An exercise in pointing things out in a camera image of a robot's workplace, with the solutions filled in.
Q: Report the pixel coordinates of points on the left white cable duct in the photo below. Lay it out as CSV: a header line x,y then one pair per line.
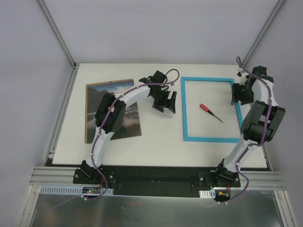
x,y
75,190

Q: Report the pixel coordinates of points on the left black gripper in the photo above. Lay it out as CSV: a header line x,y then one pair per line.
x,y
166,102

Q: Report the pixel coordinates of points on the sunset seascape photo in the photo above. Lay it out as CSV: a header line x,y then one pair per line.
x,y
131,124

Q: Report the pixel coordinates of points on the right aluminium corner post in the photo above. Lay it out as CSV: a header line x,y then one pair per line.
x,y
279,4

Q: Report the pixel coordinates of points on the front aluminium rail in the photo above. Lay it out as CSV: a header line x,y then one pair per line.
x,y
116,175

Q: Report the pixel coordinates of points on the red handled screwdriver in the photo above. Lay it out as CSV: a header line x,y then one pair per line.
x,y
206,109

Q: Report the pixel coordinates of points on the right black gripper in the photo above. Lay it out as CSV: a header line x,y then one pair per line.
x,y
242,92

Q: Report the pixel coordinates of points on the white cable duct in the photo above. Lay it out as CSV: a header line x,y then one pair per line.
x,y
210,194
75,190

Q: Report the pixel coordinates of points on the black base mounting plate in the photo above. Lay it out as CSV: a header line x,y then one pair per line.
x,y
156,189

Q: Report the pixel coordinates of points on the left aluminium corner post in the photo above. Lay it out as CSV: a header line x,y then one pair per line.
x,y
55,30

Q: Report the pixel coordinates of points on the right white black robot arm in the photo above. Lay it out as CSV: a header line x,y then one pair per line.
x,y
259,125

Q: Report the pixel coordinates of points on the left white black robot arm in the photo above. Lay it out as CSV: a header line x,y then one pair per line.
x,y
110,114

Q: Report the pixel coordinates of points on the brown frame backing board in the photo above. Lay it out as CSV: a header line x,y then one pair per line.
x,y
93,99

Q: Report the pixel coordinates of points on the aluminium corner post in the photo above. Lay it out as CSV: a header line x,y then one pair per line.
x,y
279,4
55,30

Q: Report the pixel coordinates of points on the right white cable duct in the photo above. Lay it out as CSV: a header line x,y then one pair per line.
x,y
210,194

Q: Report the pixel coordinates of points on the blue picture frame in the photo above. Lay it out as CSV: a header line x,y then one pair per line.
x,y
215,93

